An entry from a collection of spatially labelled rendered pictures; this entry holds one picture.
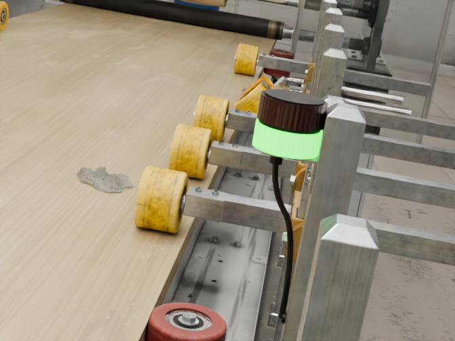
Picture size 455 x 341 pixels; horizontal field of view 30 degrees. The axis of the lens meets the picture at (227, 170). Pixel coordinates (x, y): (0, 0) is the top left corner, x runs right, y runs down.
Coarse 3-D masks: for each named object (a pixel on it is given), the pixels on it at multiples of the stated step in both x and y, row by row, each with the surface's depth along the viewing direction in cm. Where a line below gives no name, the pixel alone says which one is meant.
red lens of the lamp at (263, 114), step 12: (264, 96) 74; (264, 108) 74; (276, 108) 73; (288, 108) 72; (300, 108) 72; (312, 108) 72; (324, 108) 74; (264, 120) 74; (276, 120) 73; (288, 120) 72; (300, 120) 72; (312, 120) 73; (324, 120) 75
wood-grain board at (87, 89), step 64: (0, 64) 192; (64, 64) 204; (128, 64) 217; (192, 64) 232; (0, 128) 143; (64, 128) 150; (128, 128) 157; (0, 192) 114; (64, 192) 118; (128, 192) 122; (0, 256) 95; (64, 256) 98; (128, 256) 101; (0, 320) 81; (64, 320) 83; (128, 320) 85
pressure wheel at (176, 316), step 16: (176, 304) 89; (192, 304) 90; (160, 320) 85; (176, 320) 86; (192, 320) 86; (208, 320) 87; (224, 320) 87; (160, 336) 83; (176, 336) 83; (192, 336) 83; (208, 336) 83; (224, 336) 85
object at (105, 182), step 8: (88, 168) 126; (104, 168) 124; (80, 176) 125; (88, 176) 123; (96, 176) 125; (104, 176) 124; (112, 176) 122; (120, 176) 125; (128, 176) 125; (96, 184) 122; (104, 184) 122; (112, 184) 122; (120, 184) 124; (128, 184) 124
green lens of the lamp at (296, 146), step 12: (264, 132) 74; (276, 132) 73; (264, 144) 74; (276, 144) 73; (288, 144) 73; (300, 144) 73; (312, 144) 74; (288, 156) 73; (300, 156) 74; (312, 156) 74
